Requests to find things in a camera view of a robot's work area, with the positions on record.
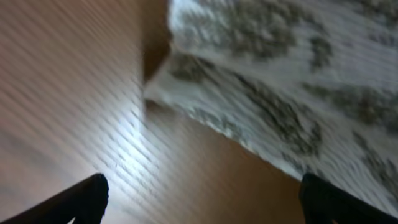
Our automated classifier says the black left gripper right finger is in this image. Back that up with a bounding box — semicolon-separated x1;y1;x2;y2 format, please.
299;173;397;224

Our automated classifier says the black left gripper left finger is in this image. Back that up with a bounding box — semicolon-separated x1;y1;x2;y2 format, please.
1;173;109;224

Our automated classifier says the white fern print cloth bag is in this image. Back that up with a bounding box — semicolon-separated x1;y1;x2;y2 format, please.
144;0;397;216

